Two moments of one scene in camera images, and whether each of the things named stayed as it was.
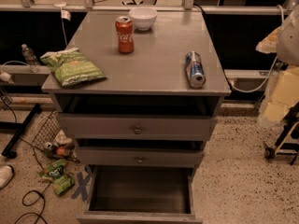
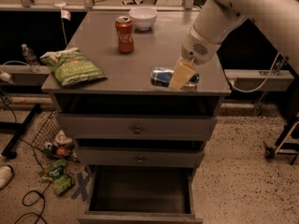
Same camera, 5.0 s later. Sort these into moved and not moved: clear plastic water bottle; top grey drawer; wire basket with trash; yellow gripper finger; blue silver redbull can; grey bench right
Moved: blue silver redbull can; yellow gripper finger
Not moved: wire basket with trash; clear plastic water bottle; top grey drawer; grey bench right
